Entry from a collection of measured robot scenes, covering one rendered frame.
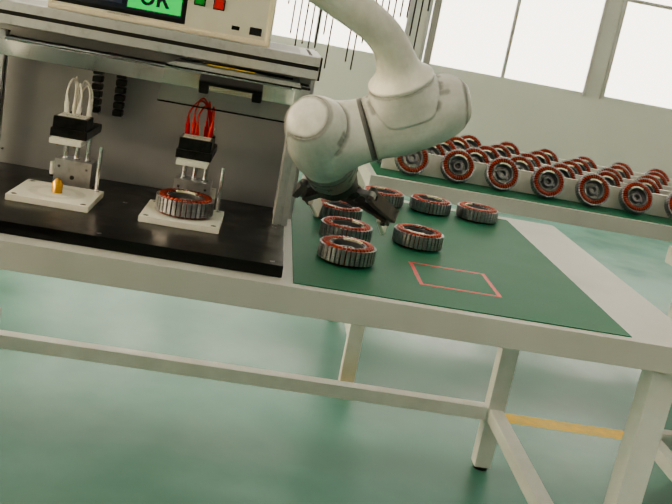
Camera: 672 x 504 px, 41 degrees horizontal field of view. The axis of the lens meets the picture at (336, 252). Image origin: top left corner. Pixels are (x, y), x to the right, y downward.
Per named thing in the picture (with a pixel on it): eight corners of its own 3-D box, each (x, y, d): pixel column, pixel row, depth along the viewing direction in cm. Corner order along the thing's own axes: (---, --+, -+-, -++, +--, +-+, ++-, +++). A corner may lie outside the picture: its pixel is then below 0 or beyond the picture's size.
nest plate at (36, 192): (87, 213, 165) (88, 206, 165) (4, 199, 164) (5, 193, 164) (103, 197, 180) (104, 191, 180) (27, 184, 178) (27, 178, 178)
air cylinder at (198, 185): (207, 209, 186) (211, 183, 185) (170, 203, 185) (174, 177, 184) (209, 204, 191) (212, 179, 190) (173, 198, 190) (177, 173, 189)
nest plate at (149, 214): (218, 234, 168) (219, 228, 167) (137, 221, 166) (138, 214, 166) (223, 217, 182) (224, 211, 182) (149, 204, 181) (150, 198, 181)
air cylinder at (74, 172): (89, 189, 184) (92, 163, 183) (52, 183, 183) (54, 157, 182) (94, 185, 189) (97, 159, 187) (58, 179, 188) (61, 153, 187)
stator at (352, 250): (363, 273, 168) (367, 254, 167) (308, 258, 171) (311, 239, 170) (380, 262, 178) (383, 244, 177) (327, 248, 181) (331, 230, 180)
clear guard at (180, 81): (295, 125, 155) (301, 90, 154) (156, 100, 153) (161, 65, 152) (294, 106, 187) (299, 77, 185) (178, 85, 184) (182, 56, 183)
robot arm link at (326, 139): (302, 196, 146) (381, 174, 145) (281, 155, 132) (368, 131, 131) (290, 138, 150) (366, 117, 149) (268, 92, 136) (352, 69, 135)
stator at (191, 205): (212, 224, 170) (215, 205, 169) (152, 215, 168) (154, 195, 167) (212, 210, 180) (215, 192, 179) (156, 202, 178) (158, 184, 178)
